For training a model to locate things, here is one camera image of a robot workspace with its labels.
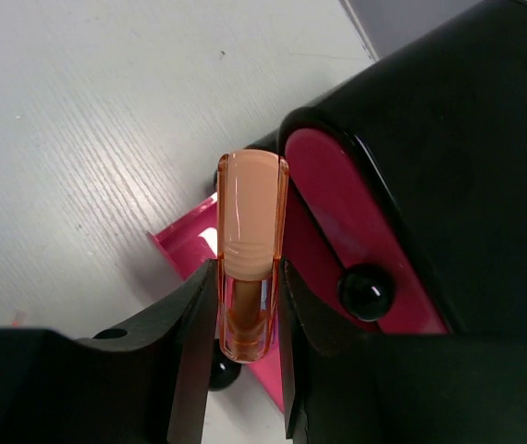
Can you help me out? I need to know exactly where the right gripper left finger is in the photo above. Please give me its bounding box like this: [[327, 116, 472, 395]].
[[0, 261, 217, 443]]

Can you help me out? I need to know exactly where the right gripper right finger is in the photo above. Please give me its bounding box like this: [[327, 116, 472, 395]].
[[278, 261, 527, 443]]

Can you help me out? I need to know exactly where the black pink drawer organizer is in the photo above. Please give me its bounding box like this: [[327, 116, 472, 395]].
[[147, 0, 527, 413]]

